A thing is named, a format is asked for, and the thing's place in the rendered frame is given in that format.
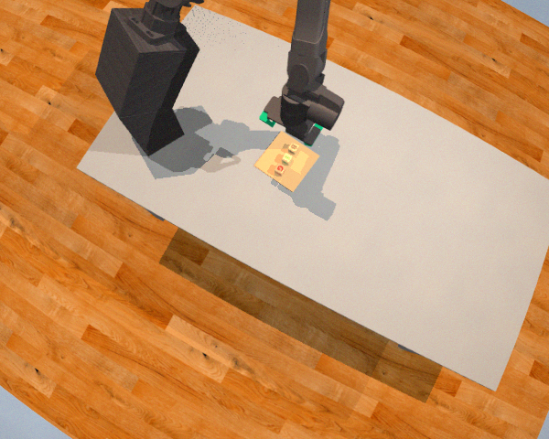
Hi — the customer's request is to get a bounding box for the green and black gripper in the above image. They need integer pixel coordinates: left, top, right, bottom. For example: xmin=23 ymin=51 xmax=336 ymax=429
xmin=260 ymin=96 xmax=323 ymax=146

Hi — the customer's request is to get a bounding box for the orange flat mat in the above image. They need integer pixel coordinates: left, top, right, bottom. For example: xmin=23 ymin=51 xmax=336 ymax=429
xmin=254 ymin=131 xmax=319 ymax=192

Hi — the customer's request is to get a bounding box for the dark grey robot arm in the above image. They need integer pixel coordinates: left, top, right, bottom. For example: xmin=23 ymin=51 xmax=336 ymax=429
xmin=127 ymin=0 xmax=345 ymax=131

